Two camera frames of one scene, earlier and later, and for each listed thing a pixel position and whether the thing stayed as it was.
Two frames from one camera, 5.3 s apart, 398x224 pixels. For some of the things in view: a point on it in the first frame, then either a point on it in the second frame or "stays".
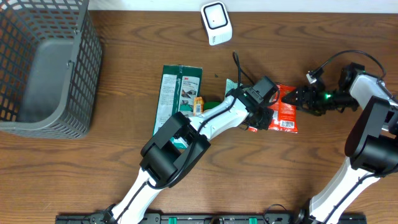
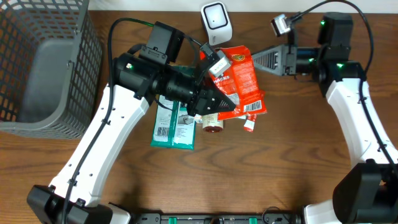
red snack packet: x=284 y=116 to x=240 y=85
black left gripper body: x=264 y=122 to x=179 y=86
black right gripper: x=311 y=102 to x=275 y=60
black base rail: x=202 y=218 stays
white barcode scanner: x=216 y=19 stays
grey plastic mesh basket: x=51 y=58 stays
